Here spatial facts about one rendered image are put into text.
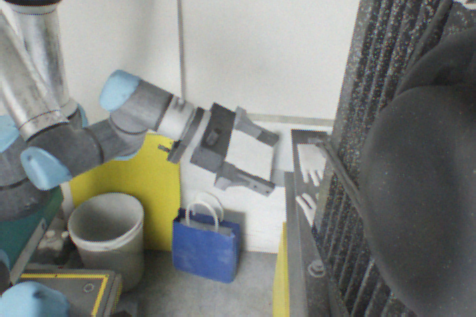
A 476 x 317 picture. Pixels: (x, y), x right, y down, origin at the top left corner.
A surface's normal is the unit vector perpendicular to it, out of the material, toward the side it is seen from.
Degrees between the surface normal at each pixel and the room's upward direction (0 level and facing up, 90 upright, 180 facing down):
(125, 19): 90
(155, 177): 87
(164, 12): 90
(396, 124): 90
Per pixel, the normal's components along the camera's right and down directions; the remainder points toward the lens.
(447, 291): -0.99, 0.02
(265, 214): -0.08, 0.53
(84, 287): 0.04, -0.84
